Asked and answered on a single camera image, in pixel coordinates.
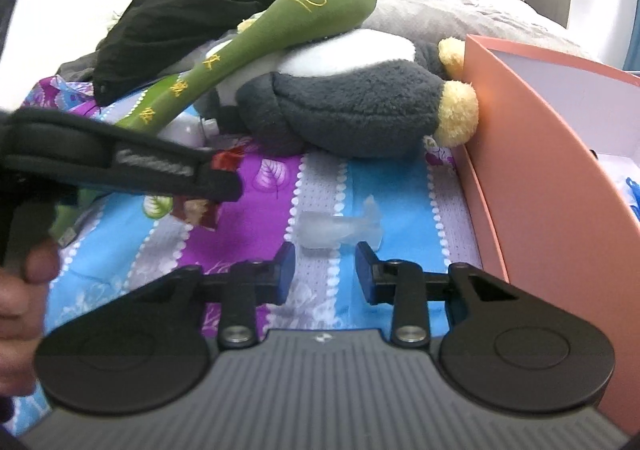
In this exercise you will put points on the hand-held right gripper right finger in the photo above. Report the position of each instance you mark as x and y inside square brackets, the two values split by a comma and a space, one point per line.
[362, 275]

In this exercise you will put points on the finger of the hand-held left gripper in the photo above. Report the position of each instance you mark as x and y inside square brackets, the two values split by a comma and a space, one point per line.
[175, 170]

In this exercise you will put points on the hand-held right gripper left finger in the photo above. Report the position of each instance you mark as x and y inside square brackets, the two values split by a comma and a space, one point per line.
[286, 275]

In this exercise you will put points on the red printed wrapper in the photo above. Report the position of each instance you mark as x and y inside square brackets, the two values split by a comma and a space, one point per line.
[225, 161]

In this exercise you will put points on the clear plastic wrapper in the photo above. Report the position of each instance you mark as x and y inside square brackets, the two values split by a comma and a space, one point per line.
[340, 227]

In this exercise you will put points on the orange box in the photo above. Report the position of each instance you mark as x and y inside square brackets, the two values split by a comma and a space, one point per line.
[550, 180]

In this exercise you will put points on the blue tissue pack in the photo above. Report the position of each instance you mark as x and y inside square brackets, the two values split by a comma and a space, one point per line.
[632, 192]

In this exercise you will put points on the person's left hand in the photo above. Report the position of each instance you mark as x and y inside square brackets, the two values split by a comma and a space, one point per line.
[20, 310]

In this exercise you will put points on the white spray can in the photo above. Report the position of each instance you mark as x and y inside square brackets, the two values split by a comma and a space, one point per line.
[187, 130]

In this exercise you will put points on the dark grey blanket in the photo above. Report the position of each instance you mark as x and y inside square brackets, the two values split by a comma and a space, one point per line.
[75, 68]

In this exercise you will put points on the floral striped bed sheet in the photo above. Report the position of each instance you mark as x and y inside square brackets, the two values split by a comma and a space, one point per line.
[320, 190]

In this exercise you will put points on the grey penguin plush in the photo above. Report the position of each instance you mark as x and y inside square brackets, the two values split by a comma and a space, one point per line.
[350, 110]

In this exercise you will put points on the black garment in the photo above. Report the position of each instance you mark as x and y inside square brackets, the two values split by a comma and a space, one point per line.
[190, 5]

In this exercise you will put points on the green plush massage stick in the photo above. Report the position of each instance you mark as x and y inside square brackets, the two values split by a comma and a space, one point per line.
[280, 35]

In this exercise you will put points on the light grey duvet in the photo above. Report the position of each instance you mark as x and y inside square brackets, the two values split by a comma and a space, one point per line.
[450, 5]

